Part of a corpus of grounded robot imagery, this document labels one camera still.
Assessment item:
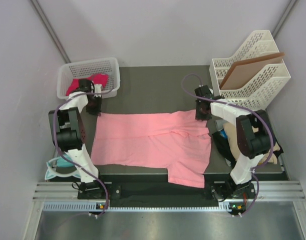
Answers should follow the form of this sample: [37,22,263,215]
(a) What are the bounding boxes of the pink t-shirt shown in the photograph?
[91,110,211,188]

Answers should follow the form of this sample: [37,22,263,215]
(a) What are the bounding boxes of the white plastic mesh basket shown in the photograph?
[57,57,120,100]

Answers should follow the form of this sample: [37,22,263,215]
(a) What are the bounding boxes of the magenta folded t-shirt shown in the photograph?
[66,73,109,96]

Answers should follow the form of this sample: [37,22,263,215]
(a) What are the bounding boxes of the beige folded t-shirt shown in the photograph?
[223,122,276,166]

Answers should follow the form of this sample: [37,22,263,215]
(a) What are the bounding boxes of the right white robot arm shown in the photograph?
[194,85,275,198]

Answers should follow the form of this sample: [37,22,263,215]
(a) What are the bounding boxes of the aluminium frame rail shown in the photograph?
[33,181,305,201]

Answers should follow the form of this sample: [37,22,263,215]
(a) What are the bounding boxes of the white perforated file organizer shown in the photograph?
[209,30,291,111]

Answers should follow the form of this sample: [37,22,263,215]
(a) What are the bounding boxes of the brown cardboard sheet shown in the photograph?
[219,52,285,90]

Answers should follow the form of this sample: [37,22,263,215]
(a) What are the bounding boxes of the black t-shirt with blue print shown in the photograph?
[212,127,284,168]

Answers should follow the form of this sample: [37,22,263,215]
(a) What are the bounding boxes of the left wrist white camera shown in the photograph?
[94,84,102,98]

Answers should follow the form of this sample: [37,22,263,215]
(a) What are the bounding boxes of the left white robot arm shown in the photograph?
[48,78,108,200]

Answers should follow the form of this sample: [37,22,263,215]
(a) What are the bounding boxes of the teal headphones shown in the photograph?
[44,156,80,181]

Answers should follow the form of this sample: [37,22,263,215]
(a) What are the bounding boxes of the grey folded t-shirt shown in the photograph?
[215,119,226,131]

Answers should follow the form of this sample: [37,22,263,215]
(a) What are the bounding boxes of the grey slotted cable duct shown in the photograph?
[42,201,246,213]

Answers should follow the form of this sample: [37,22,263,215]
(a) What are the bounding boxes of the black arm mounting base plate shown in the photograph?
[77,179,258,207]

